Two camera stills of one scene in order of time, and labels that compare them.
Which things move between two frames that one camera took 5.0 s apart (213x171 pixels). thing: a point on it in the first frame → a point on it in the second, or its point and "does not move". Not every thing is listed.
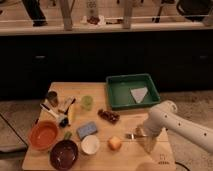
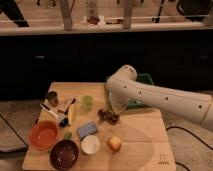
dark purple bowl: [63, 154] does not move
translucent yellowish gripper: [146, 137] → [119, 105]
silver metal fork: [131, 136] → [104, 119]
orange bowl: [43, 134] does not move
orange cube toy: [114, 143] does not move
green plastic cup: [87, 102] does not move
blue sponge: [88, 129] does not move
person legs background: [35, 12] → [12, 11]
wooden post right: [128, 13] does not move
